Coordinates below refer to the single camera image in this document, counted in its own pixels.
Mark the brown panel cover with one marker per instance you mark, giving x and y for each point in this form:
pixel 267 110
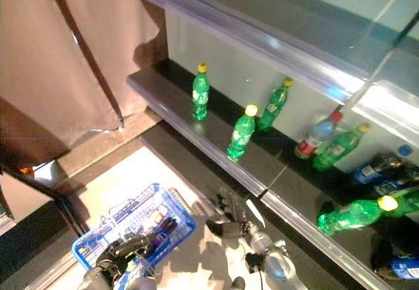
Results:
pixel 49 57

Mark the silver right robot leg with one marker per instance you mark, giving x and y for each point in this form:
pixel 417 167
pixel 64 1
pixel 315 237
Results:
pixel 237 284

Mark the silver robot leg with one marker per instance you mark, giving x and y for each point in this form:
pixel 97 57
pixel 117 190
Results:
pixel 237 284
pixel 140 284

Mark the small orange object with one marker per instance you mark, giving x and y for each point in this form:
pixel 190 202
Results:
pixel 26 171

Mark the dark Pepsi bottle blue cap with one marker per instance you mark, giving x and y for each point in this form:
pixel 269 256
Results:
pixel 399 264
pixel 370 170
pixel 393 182
pixel 167 228

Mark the grey shelf board clear rail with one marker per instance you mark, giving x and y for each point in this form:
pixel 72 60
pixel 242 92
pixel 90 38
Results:
pixel 262 25

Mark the display cabinet black base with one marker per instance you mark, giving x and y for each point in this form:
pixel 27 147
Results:
pixel 19 237

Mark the blue plastic shopping basket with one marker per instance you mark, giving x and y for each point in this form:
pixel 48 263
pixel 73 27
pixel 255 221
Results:
pixel 181 213

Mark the silver left robot leg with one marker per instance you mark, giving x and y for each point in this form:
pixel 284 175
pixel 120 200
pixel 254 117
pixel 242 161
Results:
pixel 140 284

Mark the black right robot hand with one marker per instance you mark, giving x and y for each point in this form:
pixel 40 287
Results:
pixel 235 218

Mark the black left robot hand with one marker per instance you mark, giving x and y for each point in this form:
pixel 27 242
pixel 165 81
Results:
pixel 121 252

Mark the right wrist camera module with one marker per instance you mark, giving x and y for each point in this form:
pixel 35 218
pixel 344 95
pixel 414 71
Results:
pixel 254 261

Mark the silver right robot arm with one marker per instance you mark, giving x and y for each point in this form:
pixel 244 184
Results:
pixel 275 260

